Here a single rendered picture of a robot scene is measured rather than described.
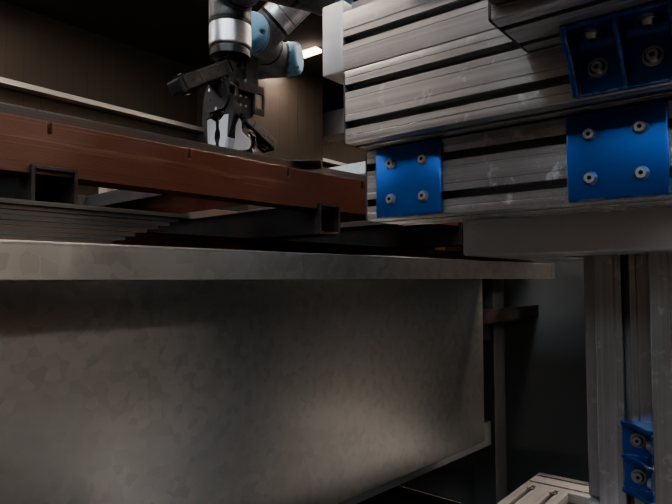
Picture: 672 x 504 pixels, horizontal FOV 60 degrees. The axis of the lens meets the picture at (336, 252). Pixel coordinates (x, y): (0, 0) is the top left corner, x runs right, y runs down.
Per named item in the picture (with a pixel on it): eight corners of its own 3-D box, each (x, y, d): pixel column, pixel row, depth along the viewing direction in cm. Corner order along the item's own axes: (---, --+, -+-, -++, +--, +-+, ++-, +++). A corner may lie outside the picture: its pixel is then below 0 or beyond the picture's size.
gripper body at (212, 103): (265, 119, 105) (265, 53, 106) (226, 109, 99) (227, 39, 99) (238, 127, 110) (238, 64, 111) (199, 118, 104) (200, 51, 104)
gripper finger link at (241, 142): (255, 169, 104) (255, 118, 104) (228, 165, 99) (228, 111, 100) (244, 172, 106) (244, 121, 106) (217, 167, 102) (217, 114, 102)
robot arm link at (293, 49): (290, 64, 126) (243, 68, 129) (305, 81, 137) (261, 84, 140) (290, 28, 127) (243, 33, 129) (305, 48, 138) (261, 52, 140)
